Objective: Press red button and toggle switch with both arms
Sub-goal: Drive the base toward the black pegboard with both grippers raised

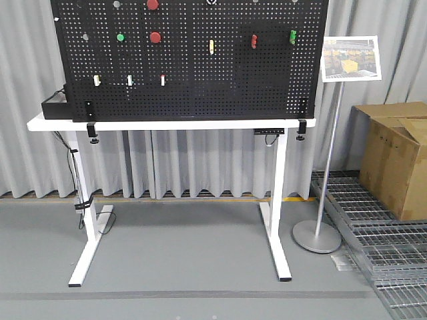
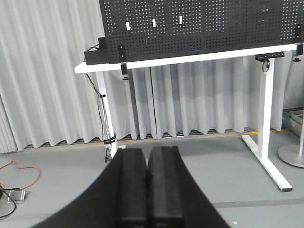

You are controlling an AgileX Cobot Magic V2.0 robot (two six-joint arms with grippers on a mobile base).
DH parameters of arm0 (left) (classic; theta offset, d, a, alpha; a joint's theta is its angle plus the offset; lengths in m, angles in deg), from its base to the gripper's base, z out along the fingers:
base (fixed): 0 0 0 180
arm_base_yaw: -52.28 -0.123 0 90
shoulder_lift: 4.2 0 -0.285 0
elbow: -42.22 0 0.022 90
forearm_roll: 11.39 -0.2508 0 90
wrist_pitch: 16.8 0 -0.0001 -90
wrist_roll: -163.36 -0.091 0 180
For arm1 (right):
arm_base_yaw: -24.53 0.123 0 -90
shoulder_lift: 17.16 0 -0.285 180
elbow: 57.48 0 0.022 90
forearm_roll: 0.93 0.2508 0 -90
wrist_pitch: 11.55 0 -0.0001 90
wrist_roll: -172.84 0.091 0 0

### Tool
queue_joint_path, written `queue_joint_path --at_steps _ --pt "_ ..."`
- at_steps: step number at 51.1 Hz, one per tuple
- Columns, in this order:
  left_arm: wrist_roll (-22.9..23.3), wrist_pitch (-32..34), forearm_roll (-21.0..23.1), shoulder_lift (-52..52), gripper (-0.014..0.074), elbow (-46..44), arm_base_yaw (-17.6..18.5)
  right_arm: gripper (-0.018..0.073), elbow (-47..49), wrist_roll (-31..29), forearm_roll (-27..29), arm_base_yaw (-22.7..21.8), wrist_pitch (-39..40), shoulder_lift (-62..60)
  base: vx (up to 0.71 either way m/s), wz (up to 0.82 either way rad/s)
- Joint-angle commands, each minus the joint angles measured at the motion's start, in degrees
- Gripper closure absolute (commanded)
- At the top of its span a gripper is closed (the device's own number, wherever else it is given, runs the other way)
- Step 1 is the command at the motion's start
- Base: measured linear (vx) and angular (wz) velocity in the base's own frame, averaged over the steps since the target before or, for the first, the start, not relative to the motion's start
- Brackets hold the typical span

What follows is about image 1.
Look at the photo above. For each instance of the white standing desk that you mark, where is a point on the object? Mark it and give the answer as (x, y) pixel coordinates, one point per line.
(95, 223)

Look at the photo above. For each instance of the left black table clamp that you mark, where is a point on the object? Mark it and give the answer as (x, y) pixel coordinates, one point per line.
(90, 114)

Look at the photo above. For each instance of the green round push button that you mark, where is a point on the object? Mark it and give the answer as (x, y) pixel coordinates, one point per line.
(121, 37)

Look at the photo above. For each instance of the right black table clamp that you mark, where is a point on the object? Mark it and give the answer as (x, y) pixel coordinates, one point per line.
(302, 122)

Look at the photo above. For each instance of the black perforated pegboard panel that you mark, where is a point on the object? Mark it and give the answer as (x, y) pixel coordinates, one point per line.
(235, 83)

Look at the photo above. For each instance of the brown cardboard box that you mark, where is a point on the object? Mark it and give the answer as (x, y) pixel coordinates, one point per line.
(394, 163)

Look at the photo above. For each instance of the lower red mushroom button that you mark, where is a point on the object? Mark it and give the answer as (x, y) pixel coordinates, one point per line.
(155, 37)

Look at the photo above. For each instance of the framed photo sign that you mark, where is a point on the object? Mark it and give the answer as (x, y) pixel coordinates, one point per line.
(350, 59)

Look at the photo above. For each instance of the grey curtain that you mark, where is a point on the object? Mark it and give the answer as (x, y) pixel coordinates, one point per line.
(158, 162)

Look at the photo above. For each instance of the yellow-white rocker switch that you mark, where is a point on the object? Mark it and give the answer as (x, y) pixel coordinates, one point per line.
(97, 80)

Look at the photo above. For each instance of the upper red mushroom button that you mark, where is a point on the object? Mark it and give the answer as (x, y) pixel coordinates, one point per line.
(152, 4)

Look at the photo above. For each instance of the yellow toggle switch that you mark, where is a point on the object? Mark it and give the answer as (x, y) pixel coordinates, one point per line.
(211, 47)

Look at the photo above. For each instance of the red toggle switch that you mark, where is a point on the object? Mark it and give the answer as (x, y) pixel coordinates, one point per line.
(254, 41)

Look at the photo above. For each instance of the silver sign stand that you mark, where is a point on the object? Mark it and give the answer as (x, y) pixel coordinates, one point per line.
(317, 236)

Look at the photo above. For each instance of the red mushroom button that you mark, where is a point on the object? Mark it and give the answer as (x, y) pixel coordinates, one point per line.
(152, 4)
(155, 37)

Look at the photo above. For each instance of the desk height control panel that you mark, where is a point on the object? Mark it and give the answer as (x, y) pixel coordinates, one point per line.
(269, 131)

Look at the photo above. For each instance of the black table clamp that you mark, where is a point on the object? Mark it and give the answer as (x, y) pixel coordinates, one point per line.
(90, 114)
(302, 122)

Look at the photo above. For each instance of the green toggle switch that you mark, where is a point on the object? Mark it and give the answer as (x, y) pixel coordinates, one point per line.
(293, 36)

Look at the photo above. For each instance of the black box behind board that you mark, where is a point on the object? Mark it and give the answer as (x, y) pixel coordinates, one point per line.
(57, 106)

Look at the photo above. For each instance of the metal floor grating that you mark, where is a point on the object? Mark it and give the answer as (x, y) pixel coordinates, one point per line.
(390, 253)

